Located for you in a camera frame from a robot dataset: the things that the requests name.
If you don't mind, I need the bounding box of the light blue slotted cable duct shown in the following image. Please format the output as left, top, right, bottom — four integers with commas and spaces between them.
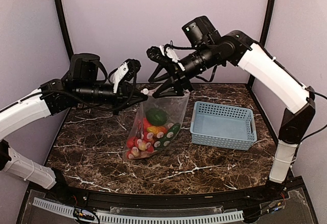
32, 197, 244, 224

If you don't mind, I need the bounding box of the green toy avocado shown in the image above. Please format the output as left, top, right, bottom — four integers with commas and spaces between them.
146, 108, 168, 126

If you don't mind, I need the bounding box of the right black frame post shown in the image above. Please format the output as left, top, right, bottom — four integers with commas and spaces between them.
247, 0, 278, 88

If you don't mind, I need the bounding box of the green toy cucumber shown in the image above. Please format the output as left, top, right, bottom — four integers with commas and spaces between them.
154, 123, 181, 150

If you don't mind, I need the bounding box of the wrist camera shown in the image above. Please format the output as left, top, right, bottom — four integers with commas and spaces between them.
108, 59, 141, 93
146, 45, 185, 71

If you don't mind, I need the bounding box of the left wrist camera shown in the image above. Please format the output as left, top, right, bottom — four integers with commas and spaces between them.
108, 59, 141, 93

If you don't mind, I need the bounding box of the orange red toy mango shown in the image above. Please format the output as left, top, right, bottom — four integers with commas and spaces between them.
146, 126, 168, 135

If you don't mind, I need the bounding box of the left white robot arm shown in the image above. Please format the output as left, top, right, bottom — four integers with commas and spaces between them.
1, 53, 148, 202

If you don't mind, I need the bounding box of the light blue plastic basket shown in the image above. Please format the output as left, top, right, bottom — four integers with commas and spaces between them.
190, 101, 257, 151

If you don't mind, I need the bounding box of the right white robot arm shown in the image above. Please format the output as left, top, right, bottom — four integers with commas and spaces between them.
147, 16, 317, 201

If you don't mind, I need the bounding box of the left black frame post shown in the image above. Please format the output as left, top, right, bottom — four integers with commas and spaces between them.
54, 0, 74, 61

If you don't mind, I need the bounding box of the clear zip top bag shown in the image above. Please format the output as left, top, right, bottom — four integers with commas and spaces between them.
123, 88, 190, 160

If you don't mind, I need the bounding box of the red lychee bunch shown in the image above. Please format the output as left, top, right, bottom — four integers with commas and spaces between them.
126, 132, 160, 160

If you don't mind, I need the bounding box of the red toy fruit ball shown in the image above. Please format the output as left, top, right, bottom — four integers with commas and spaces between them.
138, 117, 152, 132

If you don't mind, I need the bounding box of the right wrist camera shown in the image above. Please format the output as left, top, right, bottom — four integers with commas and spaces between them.
146, 45, 185, 71

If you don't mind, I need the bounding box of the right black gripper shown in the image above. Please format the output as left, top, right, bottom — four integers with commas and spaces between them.
148, 41, 219, 97

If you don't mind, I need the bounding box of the black front rail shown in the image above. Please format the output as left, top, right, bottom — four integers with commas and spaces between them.
27, 177, 312, 214

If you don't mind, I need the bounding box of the black frame post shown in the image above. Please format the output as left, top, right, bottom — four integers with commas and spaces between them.
54, 0, 74, 61
247, 0, 278, 88

